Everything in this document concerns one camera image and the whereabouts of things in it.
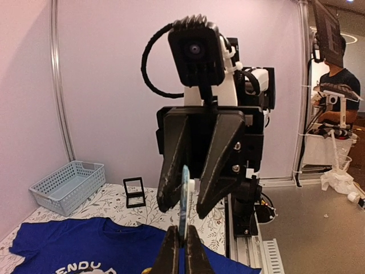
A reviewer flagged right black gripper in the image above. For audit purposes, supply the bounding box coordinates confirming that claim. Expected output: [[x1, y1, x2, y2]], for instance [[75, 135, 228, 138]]
[[156, 106, 263, 219]]

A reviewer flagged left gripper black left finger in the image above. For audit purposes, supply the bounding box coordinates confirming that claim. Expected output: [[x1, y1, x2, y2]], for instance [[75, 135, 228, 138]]
[[150, 226, 180, 274]]

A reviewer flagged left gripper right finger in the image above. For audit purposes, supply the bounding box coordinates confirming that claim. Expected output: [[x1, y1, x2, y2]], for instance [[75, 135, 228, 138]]
[[184, 225, 215, 274]]

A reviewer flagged round light blue brooch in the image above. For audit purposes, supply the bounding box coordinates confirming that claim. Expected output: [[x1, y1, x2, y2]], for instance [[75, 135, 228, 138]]
[[178, 165, 195, 245]]

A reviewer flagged black brooch box silver brooch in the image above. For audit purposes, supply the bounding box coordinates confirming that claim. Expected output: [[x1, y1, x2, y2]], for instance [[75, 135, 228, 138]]
[[123, 177, 146, 208]]

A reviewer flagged blue printed t-shirt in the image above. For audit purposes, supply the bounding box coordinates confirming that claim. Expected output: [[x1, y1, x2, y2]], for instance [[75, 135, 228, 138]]
[[9, 217, 261, 273]]

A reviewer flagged light blue plastic basket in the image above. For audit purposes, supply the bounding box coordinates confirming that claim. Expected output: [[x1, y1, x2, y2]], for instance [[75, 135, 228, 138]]
[[29, 160, 106, 216]]

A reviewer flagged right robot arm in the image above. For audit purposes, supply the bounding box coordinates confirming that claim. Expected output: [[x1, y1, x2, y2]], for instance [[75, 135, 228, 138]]
[[156, 35, 275, 235]]

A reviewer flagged white storage bin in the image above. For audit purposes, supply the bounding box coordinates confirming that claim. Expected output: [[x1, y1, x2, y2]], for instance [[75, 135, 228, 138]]
[[302, 134, 354, 166]]

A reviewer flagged person in dark shirt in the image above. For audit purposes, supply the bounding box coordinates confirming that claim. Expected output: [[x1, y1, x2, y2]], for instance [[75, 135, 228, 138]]
[[312, 37, 362, 138]]

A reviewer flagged crumpled white tissue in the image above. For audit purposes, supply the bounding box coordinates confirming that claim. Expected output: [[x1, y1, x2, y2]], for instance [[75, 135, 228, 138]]
[[320, 170, 356, 195]]

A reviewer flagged right black cable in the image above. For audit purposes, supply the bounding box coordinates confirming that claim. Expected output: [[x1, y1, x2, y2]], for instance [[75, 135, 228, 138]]
[[140, 22, 186, 99]]

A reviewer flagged right aluminium frame post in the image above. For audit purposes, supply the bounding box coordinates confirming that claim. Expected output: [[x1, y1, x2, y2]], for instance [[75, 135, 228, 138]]
[[50, 0, 76, 162]]

